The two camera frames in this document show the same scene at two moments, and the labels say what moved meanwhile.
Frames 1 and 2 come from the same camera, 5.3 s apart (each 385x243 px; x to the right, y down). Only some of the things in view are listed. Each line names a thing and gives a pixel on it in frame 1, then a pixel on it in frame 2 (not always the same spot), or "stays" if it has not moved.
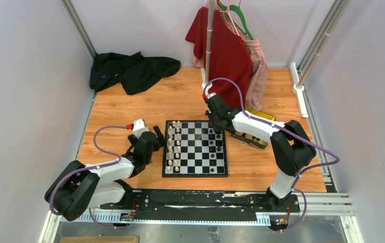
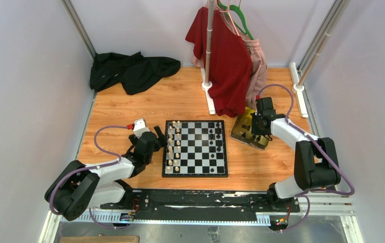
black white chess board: [194, 149] stays
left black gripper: [160, 141] stays
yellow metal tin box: [250, 140] stays
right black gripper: [216, 127] → [254, 130]
